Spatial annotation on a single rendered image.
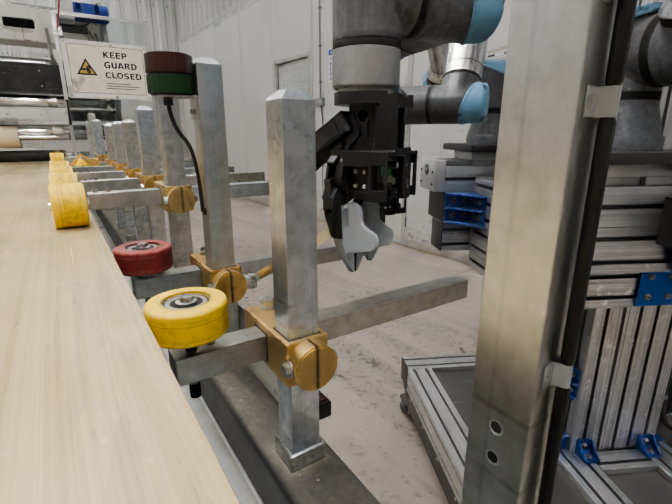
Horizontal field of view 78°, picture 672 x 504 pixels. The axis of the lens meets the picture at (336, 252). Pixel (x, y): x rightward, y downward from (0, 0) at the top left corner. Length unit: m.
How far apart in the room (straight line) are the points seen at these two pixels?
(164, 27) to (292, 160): 9.65
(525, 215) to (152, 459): 0.23
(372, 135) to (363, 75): 0.06
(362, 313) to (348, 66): 0.29
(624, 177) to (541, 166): 0.72
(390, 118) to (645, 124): 0.55
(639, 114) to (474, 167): 0.51
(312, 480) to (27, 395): 0.30
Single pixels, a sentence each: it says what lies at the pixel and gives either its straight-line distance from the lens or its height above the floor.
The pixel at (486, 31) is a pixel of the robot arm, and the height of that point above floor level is 1.18.
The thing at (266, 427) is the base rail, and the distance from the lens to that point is 0.60.
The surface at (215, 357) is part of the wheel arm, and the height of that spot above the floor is 0.84.
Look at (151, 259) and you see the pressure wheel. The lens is 0.65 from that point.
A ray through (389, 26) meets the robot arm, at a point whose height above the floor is 1.17.
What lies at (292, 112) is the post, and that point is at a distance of 0.40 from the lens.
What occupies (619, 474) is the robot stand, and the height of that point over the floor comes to 0.21.
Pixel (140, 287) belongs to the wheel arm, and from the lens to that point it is 0.68.
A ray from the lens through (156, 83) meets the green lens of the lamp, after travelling 0.62.
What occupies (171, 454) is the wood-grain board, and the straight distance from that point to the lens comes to 0.27.
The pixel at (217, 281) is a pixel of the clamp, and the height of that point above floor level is 0.86.
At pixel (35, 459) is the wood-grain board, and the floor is 0.90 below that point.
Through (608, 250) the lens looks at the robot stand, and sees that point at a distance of 0.92.
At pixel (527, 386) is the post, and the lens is 0.23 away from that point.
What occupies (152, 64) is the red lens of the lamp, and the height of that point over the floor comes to 1.15.
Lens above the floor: 1.07
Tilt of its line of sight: 16 degrees down
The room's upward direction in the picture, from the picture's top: straight up
